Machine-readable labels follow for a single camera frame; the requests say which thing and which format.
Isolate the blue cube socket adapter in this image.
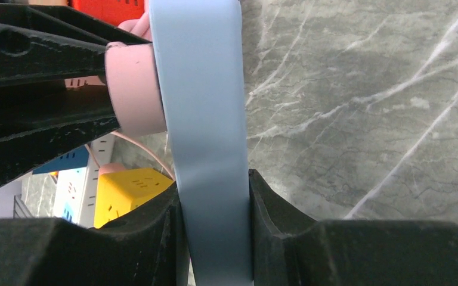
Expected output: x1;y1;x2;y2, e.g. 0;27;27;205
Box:
32;146;89;175

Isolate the pink power strip cable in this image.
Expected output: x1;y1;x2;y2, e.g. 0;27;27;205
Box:
104;11;169;138

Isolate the pink cube socket adapter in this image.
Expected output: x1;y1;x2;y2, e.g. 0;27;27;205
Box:
98;163;126;176

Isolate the yellow cube socket adapter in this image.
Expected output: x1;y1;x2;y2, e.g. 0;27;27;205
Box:
94;168;173;228

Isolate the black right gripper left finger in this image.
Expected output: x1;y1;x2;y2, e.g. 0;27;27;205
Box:
0;185;189;285

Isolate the red cube socket adapter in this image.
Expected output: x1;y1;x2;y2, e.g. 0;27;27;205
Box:
68;0;146;26

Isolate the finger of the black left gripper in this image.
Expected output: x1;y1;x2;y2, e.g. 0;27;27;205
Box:
0;4;147;85
0;85;119;187

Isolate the white power strip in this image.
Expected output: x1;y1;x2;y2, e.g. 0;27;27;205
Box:
52;134;115;228

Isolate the pink thin cable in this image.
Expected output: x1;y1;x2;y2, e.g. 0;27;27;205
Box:
85;131;177;182

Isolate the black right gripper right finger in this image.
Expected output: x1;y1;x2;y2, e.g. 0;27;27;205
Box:
249;169;458;285

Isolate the light blue power strip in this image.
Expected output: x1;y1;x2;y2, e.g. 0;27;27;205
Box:
149;0;253;285

